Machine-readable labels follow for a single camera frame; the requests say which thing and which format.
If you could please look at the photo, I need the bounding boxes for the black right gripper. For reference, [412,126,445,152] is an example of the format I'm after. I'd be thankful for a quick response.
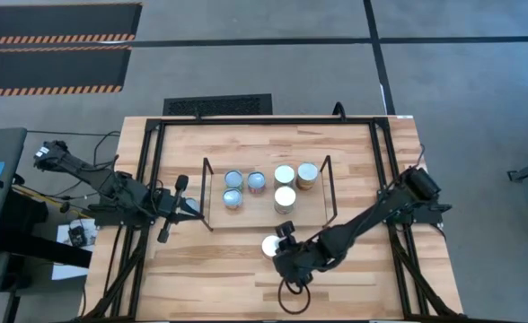
[273,223,321,286]

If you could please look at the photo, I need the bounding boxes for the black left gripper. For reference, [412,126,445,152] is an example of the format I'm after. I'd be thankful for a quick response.
[151,175,205,243]

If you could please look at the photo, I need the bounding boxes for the tall corn can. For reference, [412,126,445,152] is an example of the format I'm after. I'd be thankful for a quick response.
[260,234,283,260]
[295,161,321,191]

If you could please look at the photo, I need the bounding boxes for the mandarin oranges can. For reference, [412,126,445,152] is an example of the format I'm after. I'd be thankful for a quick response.
[222,188,244,211]

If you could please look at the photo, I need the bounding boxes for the green dotted small can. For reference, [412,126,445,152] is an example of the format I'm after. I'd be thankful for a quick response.
[224,169,245,190]

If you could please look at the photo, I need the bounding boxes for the tall peaches can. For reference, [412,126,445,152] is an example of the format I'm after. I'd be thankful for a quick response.
[273,186,298,215]
[273,164,296,189]

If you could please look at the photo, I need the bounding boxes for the pink small can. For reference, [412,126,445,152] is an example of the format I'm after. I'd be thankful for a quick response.
[247,170,268,195]

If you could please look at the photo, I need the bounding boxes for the wooden shelf with black legs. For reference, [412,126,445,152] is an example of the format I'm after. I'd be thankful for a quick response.
[199,154,339,232]

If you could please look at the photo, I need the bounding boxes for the black floor vent grille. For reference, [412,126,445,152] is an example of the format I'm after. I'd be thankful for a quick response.
[163,92,274,117]

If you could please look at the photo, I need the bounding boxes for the small circuit board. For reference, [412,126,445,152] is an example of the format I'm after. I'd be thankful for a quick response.
[67,226,87,247]

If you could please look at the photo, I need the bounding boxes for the white paper sheet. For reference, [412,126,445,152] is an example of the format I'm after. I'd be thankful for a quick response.
[50,219,99,282]

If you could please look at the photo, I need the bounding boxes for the grey rounded desk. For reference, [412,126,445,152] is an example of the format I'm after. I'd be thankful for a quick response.
[0,127,28,259]

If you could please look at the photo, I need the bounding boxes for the black hazard striped floor mat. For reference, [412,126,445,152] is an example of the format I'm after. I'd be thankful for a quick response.
[0,2,143,46]
[0,44,133,98]

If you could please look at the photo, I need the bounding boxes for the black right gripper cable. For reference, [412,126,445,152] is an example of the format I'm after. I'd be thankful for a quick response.
[277,277,312,315]

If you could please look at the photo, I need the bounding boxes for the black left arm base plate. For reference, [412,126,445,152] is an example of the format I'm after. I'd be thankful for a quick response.
[88,204,160,227]

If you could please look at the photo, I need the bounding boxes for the black metal table frame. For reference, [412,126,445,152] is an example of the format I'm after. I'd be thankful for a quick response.
[82,114,462,323]

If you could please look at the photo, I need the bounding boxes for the black floor cable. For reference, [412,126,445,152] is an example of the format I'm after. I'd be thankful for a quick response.
[25,128,122,198]

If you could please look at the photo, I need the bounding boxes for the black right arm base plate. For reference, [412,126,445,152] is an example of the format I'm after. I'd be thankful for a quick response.
[377,188,453,225]

